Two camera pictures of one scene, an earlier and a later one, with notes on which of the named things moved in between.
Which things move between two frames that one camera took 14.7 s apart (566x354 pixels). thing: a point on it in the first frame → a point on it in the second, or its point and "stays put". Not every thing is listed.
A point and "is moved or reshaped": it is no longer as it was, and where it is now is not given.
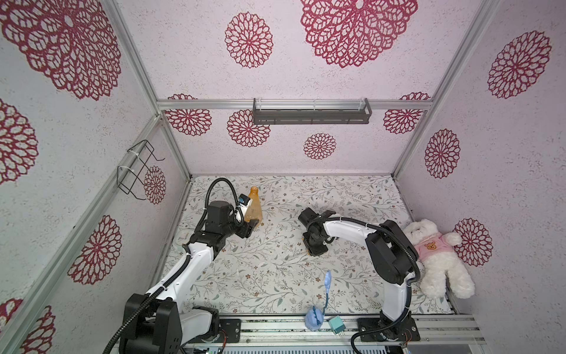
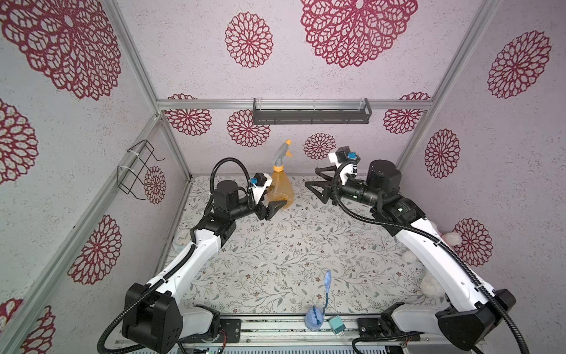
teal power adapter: [337, 326] stays put
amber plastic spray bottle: [254, 209] is moved or reshaped
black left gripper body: [240, 228] → [260, 210]
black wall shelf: [312, 116] stays put
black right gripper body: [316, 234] → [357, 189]
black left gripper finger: [252, 223] → [274, 206]
